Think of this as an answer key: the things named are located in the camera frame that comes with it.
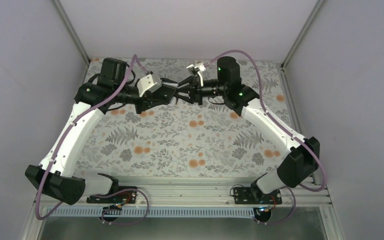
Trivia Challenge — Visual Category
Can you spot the white slotted cable duct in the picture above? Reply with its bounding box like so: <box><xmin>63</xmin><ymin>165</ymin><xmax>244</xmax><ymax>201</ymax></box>
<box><xmin>51</xmin><ymin>206</ymin><xmax>254</xmax><ymax>219</ymax></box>

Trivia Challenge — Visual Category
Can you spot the aluminium rail frame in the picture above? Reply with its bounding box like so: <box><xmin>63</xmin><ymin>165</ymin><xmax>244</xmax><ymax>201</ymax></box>
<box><xmin>118</xmin><ymin>176</ymin><xmax>332</xmax><ymax>207</ymax></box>

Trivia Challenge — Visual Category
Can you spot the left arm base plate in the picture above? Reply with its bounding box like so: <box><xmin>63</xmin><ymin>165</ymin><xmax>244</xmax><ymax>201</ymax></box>
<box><xmin>86</xmin><ymin>186</ymin><xmax>137</xmax><ymax>205</ymax></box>

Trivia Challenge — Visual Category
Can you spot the floral table mat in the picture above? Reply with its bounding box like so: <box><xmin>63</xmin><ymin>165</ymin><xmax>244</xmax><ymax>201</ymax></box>
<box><xmin>74</xmin><ymin>58</ymin><xmax>301</xmax><ymax>178</ymax></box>

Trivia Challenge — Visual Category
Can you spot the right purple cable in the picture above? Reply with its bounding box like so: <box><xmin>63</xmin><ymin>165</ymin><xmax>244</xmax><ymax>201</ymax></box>
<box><xmin>205</xmin><ymin>49</ymin><xmax>328</xmax><ymax>226</ymax></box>

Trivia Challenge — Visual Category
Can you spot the black leather card holder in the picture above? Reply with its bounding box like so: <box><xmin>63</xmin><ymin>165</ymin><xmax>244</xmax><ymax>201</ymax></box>
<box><xmin>153</xmin><ymin>77</ymin><xmax>179</xmax><ymax>96</ymax></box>

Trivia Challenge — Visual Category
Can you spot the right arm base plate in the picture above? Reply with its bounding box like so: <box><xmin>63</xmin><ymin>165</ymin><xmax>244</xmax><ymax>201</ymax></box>
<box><xmin>229</xmin><ymin>184</ymin><xmax>283</xmax><ymax>205</ymax></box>

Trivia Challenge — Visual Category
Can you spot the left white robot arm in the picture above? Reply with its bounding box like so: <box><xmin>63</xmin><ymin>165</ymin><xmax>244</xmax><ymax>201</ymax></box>
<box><xmin>25</xmin><ymin>58</ymin><xmax>176</xmax><ymax>205</ymax></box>

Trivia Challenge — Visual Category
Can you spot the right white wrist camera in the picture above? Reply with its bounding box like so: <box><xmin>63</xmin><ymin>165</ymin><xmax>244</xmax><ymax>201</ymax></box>
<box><xmin>186</xmin><ymin>62</ymin><xmax>206</xmax><ymax>87</ymax></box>

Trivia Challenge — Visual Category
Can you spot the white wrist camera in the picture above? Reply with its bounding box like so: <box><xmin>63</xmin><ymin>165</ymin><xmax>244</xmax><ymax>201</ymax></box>
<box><xmin>186</xmin><ymin>62</ymin><xmax>206</xmax><ymax>87</ymax></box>
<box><xmin>136</xmin><ymin>73</ymin><xmax>162</xmax><ymax>97</ymax></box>

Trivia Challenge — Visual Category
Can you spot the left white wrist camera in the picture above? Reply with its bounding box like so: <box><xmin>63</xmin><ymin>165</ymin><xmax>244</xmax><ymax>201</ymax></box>
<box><xmin>136</xmin><ymin>73</ymin><xmax>162</xmax><ymax>97</ymax></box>

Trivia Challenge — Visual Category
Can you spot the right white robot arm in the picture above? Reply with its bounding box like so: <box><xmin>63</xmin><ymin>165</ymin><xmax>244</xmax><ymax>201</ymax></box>
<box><xmin>175</xmin><ymin>56</ymin><xmax>320</xmax><ymax>204</ymax></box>

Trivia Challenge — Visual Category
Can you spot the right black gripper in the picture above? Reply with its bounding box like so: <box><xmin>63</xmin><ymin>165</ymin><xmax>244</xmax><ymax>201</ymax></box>
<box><xmin>171</xmin><ymin>74</ymin><xmax>227</xmax><ymax>105</ymax></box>

